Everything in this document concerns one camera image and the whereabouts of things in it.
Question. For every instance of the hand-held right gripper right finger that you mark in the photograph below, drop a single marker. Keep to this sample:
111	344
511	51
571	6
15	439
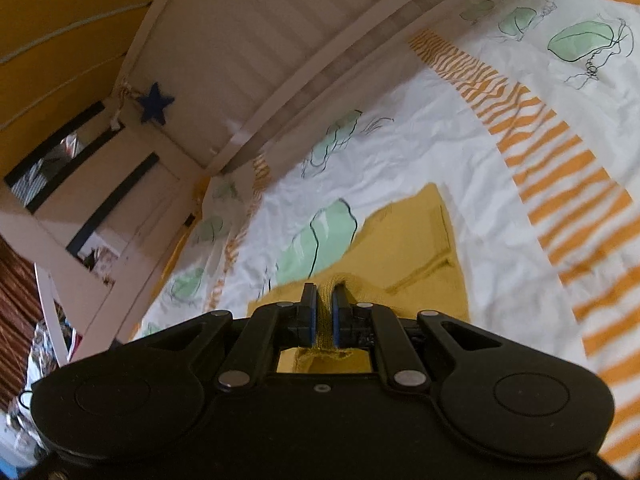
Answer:
341	312

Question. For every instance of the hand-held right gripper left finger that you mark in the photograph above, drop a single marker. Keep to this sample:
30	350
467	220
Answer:
310	312

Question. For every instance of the mustard yellow knit sweater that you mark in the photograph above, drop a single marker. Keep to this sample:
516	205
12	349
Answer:
405	255

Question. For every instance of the white printed bed sheet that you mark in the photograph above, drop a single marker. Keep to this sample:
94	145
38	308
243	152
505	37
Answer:
450	135

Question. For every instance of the wooden bed side panel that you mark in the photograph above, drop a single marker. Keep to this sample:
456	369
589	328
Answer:
125	200

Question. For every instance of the blue star decoration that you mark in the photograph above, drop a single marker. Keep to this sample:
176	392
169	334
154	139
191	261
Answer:
155	104

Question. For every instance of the wooden slatted bed headboard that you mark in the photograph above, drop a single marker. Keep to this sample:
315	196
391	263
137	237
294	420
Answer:
300	40

